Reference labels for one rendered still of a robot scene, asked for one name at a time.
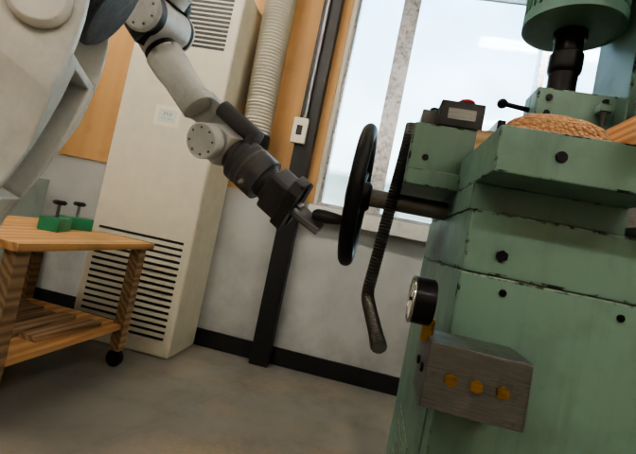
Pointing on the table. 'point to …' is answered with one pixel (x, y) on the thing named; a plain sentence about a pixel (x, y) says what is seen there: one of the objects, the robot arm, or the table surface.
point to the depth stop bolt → (603, 112)
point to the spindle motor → (577, 8)
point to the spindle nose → (566, 58)
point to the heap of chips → (555, 123)
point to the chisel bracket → (570, 104)
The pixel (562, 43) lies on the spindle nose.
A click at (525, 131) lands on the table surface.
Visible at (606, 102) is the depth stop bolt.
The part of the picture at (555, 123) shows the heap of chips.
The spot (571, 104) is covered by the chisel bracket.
